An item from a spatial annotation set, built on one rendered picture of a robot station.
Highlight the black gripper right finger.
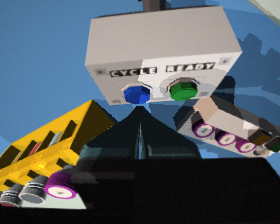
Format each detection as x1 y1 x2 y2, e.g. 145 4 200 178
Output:
140 106 202 159

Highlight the grey key desk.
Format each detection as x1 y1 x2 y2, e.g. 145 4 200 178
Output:
85 0 242 105

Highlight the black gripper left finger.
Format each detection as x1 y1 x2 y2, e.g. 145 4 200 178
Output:
77 106 140 161

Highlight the blue flat mat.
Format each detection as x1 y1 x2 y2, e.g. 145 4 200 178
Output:
0 0 280 156

